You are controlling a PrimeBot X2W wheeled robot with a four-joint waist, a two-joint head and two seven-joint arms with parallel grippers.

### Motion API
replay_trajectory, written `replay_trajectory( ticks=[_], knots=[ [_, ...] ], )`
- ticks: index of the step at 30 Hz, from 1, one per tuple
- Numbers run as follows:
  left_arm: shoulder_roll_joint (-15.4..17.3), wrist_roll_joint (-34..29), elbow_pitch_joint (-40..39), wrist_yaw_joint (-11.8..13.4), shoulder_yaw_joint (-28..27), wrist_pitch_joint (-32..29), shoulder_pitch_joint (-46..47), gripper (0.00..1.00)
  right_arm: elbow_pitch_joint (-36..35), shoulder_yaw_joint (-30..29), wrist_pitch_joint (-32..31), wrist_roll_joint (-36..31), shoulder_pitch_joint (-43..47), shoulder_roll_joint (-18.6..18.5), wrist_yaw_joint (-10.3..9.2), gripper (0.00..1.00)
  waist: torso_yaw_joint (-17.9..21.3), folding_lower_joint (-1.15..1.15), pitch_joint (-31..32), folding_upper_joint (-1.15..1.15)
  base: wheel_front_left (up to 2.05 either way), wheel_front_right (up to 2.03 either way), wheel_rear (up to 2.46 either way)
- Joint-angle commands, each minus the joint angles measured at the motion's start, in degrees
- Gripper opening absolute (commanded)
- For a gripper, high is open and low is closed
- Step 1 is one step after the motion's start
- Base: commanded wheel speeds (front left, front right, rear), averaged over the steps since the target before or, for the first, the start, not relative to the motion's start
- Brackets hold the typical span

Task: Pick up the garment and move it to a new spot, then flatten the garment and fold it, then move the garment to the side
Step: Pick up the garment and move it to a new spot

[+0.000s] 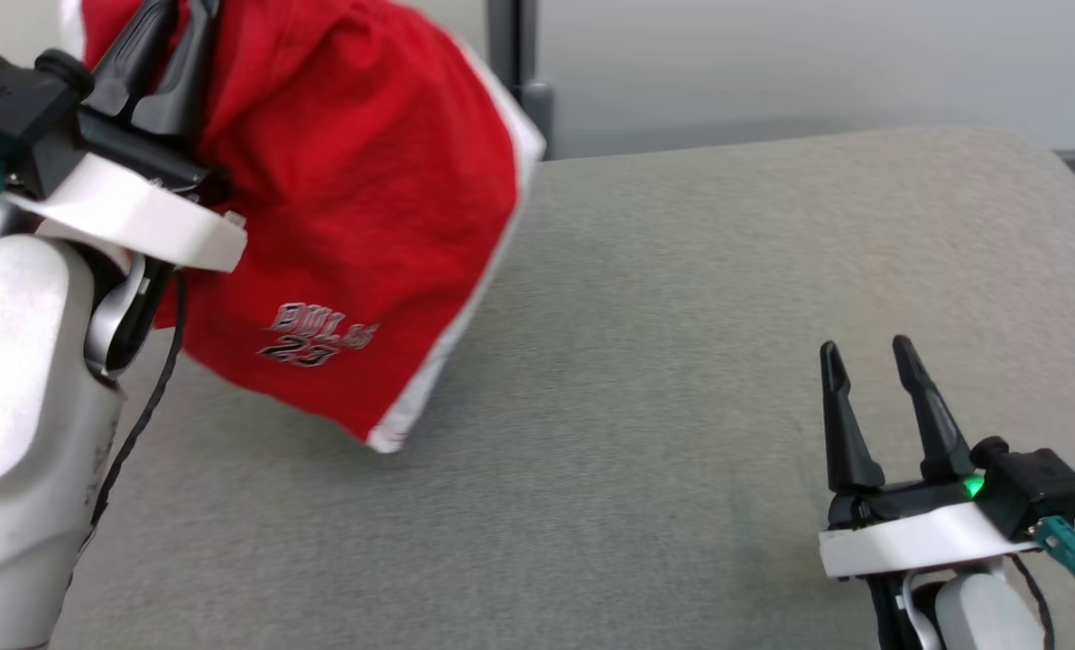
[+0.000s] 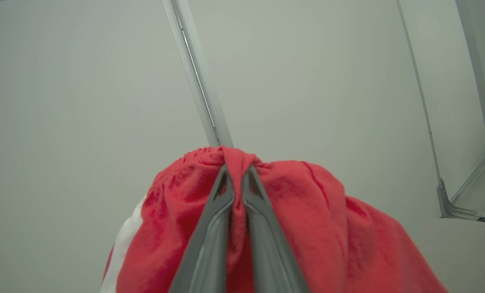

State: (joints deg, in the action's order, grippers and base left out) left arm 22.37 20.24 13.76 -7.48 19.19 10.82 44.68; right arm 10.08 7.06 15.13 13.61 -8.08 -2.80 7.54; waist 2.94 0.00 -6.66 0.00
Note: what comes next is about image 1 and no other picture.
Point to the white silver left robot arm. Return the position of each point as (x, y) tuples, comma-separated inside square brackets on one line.
[(13, 406)]

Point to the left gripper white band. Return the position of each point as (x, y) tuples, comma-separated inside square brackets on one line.
[(140, 217)]

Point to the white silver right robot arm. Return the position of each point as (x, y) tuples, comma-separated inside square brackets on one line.
[(979, 614)]

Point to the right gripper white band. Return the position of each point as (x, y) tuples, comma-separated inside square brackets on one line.
[(916, 537)]

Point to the dark grey metal post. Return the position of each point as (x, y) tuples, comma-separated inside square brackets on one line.
[(519, 54)]

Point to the red shorts with white stripe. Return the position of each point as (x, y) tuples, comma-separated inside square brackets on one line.
[(356, 199)]

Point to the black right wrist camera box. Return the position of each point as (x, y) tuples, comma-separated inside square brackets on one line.
[(1033, 492)]

